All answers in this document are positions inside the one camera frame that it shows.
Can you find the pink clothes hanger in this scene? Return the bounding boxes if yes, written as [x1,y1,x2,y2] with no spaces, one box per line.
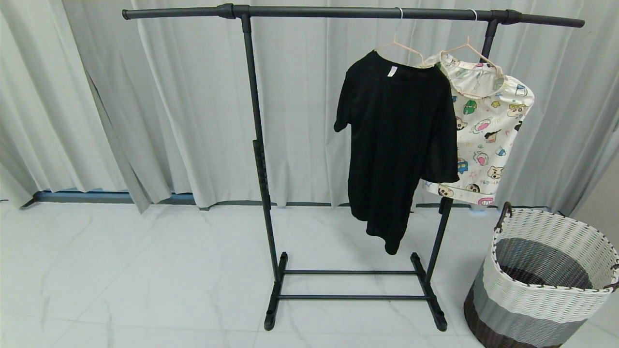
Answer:
[375,7,428,68]
[441,9,506,80]

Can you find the black clothes rack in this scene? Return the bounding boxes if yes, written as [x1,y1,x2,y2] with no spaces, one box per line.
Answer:
[122,4,586,332]

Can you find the black garment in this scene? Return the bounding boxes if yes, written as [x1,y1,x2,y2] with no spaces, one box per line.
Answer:
[334,50,460,256]

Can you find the white curtain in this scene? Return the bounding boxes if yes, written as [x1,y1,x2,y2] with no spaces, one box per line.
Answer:
[0,0,619,216]

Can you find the white laundry basket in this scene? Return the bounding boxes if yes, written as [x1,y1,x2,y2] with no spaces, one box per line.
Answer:
[463,202,619,348]

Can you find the cream printed shorts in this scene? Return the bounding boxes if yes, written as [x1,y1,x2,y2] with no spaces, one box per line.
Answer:
[417,51,535,207]

